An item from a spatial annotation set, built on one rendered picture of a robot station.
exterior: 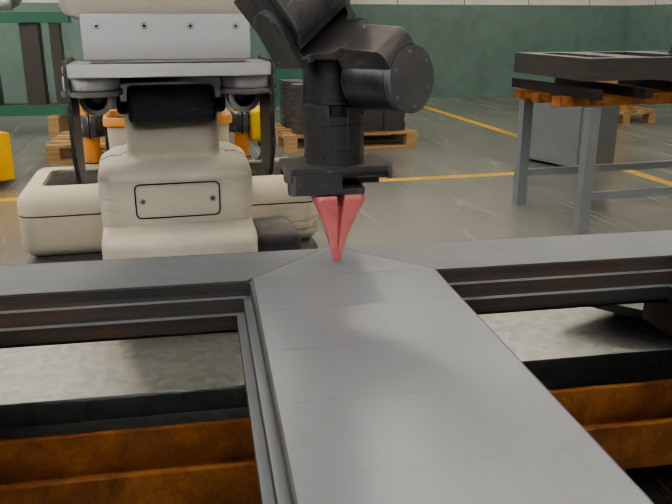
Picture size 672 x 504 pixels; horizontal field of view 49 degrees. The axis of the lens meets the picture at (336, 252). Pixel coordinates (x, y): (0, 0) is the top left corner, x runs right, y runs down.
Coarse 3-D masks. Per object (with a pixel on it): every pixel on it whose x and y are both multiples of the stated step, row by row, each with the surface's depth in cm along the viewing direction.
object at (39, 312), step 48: (144, 288) 68; (192, 288) 69; (240, 288) 70; (480, 288) 73; (528, 288) 74; (576, 288) 75; (624, 288) 76; (0, 336) 65; (48, 336) 66; (96, 336) 67; (240, 336) 64; (288, 480) 41
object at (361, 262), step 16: (304, 256) 76; (320, 256) 76; (352, 256) 76; (368, 256) 76; (272, 272) 72; (288, 272) 72; (304, 272) 72; (320, 272) 72; (336, 272) 72; (352, 272) 72
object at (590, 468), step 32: (576, 448) 42; (320, 480) 39; (352, 480) 39; (384, 480) 39; (416, 480) 39; (448, 480) 39; (480, 480) 39; (512, 480) 39; (544, 480) 39; (576, 480) 39; (608, 480) 39
